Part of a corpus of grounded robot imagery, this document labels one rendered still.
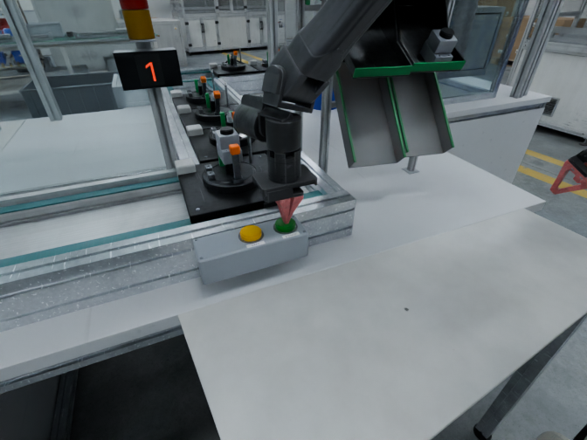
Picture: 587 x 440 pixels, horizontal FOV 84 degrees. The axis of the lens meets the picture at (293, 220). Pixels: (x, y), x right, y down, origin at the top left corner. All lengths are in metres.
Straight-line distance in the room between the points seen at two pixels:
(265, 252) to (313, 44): 0.35
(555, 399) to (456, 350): 1.21
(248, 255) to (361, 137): 0.42
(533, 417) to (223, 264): 1.41
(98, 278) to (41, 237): 0.22
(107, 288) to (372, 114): 0.71
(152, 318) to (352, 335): 0.35
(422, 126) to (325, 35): 0.53
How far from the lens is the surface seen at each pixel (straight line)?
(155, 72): 0.80
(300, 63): 0.49
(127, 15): 0.79
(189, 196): 0.75
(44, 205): 0.92
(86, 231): 0.83
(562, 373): 1.92
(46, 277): 0.68
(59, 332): 0.71
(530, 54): 2.22
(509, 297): 0.76
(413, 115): 0.96
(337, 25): 0.48
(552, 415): 1.77
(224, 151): 0.73
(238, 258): 0.60
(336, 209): 0.72
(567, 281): 0.87
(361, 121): 0.86
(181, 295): 0.68
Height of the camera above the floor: 1.34
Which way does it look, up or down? 35 degrees down
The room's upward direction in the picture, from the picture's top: straight up
